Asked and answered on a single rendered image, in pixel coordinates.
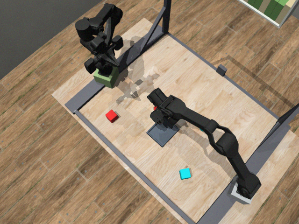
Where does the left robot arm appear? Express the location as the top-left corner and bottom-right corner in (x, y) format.
(149, 88), (261, 200)

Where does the red cube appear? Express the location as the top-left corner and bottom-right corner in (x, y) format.
(106, 110), (118, 123)

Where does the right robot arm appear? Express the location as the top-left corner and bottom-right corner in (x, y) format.
(75, 3), (123, 77)

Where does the teal cube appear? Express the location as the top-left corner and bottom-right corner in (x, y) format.
(179, 168), (191, 180)

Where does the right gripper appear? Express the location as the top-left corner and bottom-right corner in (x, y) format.
(84, 35), (123, 74)

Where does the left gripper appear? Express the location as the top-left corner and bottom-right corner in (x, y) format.
(147, 94), (180, 125)

